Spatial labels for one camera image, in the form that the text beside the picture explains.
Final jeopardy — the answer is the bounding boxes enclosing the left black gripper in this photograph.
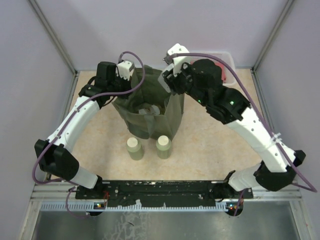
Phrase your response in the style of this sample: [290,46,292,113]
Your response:
[108,72,134,100]

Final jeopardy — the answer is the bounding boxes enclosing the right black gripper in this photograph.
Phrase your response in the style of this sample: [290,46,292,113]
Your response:
[162,61,208,108]

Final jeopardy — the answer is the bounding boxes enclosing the amber bottle white cap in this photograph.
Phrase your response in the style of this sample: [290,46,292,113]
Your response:
[138,105,161,116]

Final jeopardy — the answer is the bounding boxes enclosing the green canvas bag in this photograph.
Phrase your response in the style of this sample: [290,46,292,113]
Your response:
[112,65,185,140]

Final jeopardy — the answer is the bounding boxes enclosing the green bottle beige cap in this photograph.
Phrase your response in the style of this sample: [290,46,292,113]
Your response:
[126,137,144,161]
[156,135,172,160]

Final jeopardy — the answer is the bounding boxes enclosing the white square bottle black cap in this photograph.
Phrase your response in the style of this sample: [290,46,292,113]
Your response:
[158,64,176,94]

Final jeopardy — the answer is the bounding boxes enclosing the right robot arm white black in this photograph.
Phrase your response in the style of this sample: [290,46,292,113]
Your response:
[158,58,306,198]

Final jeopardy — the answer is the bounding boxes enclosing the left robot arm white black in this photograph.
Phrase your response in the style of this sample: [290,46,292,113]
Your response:
[34,60,135,199]

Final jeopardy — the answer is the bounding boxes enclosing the red folded cloth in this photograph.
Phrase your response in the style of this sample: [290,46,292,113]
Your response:
[191,58,226,83]

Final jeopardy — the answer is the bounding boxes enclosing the white plastic basket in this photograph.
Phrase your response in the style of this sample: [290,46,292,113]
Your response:
[204,51,236,86]

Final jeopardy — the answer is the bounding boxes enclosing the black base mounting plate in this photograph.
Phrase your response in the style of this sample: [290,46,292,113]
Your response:
[68,180,254,210]

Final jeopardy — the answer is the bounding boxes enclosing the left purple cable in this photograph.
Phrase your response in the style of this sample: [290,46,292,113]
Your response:
[31,51,146,220]

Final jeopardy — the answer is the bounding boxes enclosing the purple cable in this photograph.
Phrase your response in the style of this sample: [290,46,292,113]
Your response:
[31,51,146,220]
[172,52,318,216]

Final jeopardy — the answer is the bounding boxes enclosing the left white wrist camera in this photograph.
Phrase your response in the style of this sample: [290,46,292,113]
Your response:
[116,60,135,82]

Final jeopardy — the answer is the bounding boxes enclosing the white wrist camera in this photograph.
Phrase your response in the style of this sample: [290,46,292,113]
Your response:
[163,43,191,77]
[116,60,135,82]

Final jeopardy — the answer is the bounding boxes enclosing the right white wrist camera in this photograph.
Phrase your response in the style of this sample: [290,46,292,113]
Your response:
[163,43,191,77]

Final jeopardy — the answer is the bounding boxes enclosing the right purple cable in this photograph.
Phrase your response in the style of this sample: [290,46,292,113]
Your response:
[172,52,318,216]

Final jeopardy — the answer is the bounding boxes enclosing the aluminium front rail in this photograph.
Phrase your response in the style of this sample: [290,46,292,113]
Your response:
[31,180,302,216]

